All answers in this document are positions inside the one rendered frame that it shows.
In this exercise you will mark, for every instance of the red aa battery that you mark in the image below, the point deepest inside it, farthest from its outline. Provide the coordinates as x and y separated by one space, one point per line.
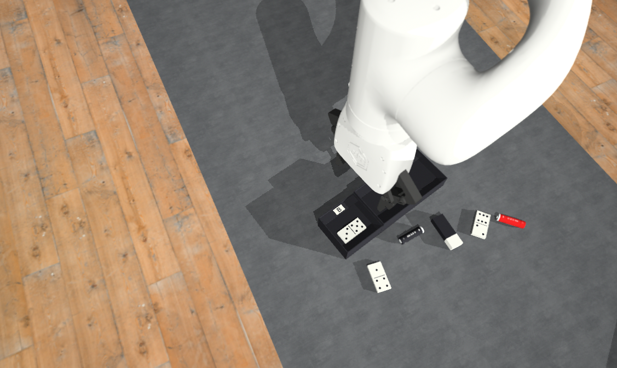
510 220

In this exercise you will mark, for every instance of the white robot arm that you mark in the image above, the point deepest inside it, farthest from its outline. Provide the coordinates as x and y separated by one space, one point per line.
409 77

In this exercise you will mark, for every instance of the black rack of bins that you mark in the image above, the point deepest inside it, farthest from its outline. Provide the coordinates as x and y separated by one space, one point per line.
363 204

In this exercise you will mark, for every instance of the black and white eraser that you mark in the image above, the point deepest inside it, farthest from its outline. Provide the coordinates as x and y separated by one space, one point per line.
446 231

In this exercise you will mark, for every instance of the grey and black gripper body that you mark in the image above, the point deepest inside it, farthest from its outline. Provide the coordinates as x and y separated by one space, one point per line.
378 164

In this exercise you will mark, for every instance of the black aa battery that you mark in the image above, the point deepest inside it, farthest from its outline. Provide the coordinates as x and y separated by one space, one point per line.
410 235

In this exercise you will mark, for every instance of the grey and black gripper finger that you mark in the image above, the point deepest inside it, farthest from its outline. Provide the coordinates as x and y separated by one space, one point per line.
405 192
333 116

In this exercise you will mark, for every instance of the white domino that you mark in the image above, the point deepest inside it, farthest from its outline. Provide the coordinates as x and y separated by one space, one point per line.
480 225
379 277
351 230

